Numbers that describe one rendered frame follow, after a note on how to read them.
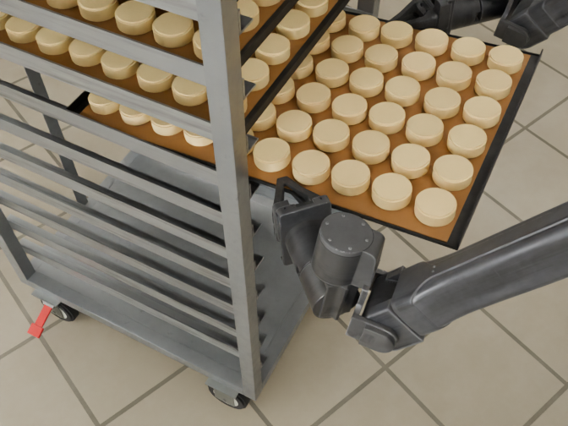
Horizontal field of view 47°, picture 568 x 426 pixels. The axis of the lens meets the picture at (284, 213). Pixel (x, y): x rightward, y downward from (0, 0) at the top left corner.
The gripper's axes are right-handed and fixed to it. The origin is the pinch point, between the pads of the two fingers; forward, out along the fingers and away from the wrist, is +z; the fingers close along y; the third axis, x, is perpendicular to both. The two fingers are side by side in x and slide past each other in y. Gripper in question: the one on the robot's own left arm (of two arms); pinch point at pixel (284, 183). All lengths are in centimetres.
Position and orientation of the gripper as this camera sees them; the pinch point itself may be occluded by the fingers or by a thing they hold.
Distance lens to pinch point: 86.8
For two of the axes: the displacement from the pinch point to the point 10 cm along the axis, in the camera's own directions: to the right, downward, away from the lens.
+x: 9.5, -2.7, 1.6
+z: -3.0, -7.2, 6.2
